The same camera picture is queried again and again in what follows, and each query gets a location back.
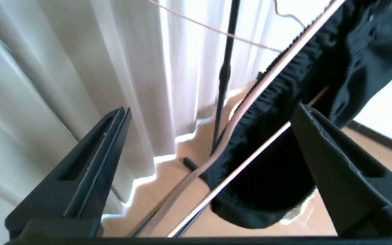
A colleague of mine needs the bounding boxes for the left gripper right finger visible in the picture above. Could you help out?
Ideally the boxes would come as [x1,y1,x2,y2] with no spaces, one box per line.
[290,102,392,238]

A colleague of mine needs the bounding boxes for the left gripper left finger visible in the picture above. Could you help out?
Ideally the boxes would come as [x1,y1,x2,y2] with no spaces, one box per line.
[4,107,132,239]

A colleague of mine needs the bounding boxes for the black shorts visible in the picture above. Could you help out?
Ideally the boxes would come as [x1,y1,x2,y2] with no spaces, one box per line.
[206,0,392,229]

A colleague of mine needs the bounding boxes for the black clothes rack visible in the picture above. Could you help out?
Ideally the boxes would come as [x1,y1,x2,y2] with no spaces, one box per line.
[133,0,242,238]

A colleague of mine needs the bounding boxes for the beige curtain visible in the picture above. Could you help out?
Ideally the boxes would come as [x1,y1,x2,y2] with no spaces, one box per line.
[0,0,306,245]

